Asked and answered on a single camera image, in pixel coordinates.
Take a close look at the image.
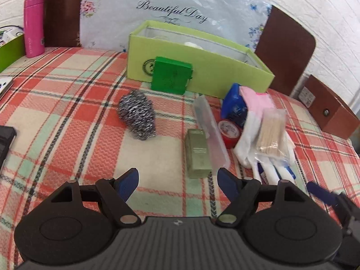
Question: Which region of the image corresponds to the bag of toothpicks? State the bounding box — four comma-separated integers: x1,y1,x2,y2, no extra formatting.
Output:
254,107,287,158

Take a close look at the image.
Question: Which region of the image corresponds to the clear plastic case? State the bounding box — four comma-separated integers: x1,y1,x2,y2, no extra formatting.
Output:
194,95,230,169

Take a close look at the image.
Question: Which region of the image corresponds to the blue cardboard box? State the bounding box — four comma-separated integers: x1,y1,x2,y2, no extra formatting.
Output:
221,83,249,128

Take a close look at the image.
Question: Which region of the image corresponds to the tape roll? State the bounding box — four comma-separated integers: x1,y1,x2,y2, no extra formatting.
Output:
218,119,242,149

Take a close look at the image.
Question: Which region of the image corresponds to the brown shoe box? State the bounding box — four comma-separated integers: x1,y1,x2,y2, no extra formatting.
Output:
298,74,360,140

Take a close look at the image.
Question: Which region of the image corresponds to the black flat object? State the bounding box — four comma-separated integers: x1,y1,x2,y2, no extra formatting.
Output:
0,126,16,169

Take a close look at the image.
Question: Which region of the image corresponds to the white flat device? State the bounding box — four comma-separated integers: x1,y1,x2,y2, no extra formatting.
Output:
0,76,14,100

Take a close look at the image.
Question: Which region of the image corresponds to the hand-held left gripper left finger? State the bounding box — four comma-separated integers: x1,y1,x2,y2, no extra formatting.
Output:
51,168,142,228

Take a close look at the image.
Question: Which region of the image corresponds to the gold cardboard box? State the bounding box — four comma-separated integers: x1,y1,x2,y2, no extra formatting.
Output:
185,128,213,179

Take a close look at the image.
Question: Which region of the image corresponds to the pink thermos bottle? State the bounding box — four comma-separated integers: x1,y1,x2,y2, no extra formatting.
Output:
23,0,45,59

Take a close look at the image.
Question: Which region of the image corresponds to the white power strip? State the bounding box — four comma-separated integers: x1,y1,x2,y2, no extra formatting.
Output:
0,27,24,47

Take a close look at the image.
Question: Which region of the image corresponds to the brown wooden headboard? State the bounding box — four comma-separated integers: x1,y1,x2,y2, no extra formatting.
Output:
42,0,316,97

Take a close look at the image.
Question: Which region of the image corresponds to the small green box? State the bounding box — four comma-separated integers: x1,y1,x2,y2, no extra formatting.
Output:
150,57,194,94

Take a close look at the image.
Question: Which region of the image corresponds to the steel wool scourer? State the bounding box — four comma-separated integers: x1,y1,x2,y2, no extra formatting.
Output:
117,89,157,140

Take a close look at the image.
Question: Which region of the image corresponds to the green open carton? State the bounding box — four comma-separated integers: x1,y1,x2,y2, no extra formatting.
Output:
0,34,25,74

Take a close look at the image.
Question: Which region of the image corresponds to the white glove pink cuff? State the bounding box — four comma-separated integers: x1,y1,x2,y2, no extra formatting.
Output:
233,87,296,180

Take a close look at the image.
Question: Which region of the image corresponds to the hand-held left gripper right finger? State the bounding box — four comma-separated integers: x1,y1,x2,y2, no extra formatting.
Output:
216,168,310,227

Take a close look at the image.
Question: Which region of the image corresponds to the blue white packet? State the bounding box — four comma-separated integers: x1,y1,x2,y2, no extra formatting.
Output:
257,162,297,185

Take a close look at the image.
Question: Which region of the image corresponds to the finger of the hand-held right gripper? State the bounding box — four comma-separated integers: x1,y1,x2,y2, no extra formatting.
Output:
306,181,360,229

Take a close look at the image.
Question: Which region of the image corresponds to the lime green storage box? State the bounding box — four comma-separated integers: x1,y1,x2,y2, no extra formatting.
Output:
126,20,275,99

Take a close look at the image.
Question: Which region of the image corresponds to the red plaid blanket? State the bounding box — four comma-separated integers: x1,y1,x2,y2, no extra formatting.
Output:
0,46,360,262

